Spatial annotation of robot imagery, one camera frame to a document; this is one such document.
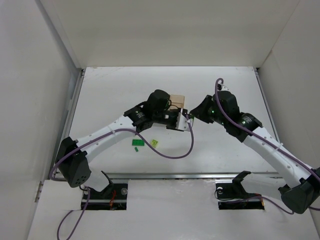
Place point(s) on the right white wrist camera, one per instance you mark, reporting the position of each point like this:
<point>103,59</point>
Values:
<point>222,87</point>

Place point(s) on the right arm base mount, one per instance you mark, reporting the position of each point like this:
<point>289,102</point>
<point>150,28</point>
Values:
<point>231,194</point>

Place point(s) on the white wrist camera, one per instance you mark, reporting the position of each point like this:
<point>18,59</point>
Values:
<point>222,87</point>
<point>184,121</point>

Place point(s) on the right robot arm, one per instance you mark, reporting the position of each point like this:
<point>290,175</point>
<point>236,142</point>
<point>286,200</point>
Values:
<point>301,185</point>

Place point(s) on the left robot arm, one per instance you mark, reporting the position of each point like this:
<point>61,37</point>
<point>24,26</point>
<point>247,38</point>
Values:
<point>75,155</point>

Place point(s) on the lime lego brick right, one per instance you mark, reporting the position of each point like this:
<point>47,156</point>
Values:
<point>154,143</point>

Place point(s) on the aluminium rail front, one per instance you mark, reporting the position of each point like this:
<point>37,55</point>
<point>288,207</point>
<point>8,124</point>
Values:
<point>177,176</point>

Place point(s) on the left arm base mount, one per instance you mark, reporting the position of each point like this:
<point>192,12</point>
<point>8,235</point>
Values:
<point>113,196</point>

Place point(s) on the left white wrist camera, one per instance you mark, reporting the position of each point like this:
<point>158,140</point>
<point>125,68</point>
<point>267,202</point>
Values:
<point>184,121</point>

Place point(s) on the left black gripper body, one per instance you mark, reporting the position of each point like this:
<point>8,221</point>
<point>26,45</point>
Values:
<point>173,124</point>

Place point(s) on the dark green flat lego plate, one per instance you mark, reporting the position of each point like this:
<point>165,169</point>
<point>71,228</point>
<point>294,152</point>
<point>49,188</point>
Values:
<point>138,142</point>

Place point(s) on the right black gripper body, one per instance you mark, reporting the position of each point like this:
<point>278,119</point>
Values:
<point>203,110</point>

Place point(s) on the orange transparent container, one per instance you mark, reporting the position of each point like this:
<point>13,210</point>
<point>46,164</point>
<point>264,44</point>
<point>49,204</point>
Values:
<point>177,101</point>

